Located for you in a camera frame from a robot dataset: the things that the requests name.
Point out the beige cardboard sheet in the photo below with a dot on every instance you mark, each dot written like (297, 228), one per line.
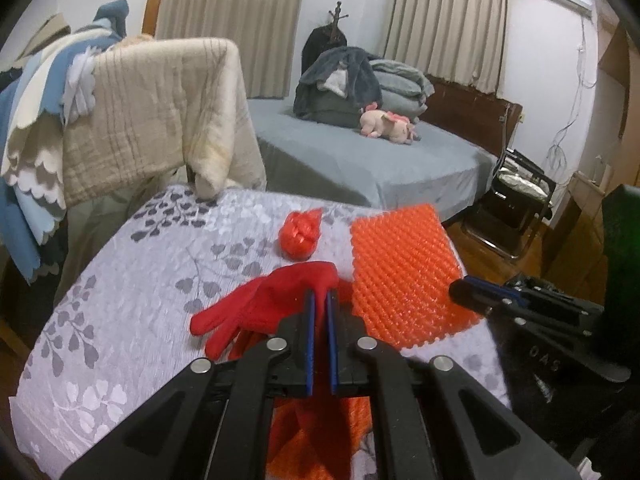
(47, 35)

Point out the orange mesh cloth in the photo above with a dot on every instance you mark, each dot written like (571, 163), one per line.
(320, 435)

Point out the dark grey fleece blanket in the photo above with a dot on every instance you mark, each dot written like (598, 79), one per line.
(330, 90)

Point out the wooden cabinet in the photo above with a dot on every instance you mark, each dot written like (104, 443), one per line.
(580, 240)

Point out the dark hanging coat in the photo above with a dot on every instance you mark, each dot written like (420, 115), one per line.
(317, 50)

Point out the crumpled red plastic bag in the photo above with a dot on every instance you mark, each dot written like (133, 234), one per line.
(297, 235)

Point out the dark wooden headboard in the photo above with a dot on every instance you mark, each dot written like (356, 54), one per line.
(475, 110)

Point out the grey floral blanket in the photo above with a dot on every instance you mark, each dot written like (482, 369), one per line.
(150, 270)

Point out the white chair cushion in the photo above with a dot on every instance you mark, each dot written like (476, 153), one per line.
(522, 182)

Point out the wooden coat rack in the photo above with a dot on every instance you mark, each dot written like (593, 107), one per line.
(336, 20)

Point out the red glove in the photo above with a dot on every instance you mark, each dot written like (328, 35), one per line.
(270, 295)

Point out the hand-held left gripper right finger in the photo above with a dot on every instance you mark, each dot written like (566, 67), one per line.
(334, 345)

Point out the folded grey quilt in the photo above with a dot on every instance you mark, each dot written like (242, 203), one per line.
(405, 85)

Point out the orange bubble sheet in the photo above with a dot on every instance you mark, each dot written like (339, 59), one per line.
(400, 270)

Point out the pink plush pig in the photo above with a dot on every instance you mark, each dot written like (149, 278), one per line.
(387, 125)

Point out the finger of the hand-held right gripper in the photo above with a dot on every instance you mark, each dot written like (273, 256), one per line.
(480, 295)
(570, 307)

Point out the blue white scalloped blanket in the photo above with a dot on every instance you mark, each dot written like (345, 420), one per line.
(35, 135)

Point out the beige curtain with pelmet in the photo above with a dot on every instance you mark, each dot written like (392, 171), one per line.
(445, 30)

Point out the beige quilt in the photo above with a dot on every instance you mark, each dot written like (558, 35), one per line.
(150, 110)

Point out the wide beige curtain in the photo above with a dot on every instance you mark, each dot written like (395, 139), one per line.
(230, 15)

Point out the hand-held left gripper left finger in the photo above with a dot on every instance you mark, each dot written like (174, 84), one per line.
(310, 345)

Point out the dark clothes pile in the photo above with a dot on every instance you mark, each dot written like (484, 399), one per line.
(10, 82)

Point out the black folding chair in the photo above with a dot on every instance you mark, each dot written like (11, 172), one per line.
(510, 225)

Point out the blue grey cloth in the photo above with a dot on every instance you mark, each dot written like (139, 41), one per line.
(112, 17)

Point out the bed with grey sheet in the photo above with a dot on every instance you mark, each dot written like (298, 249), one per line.
(350, 160)

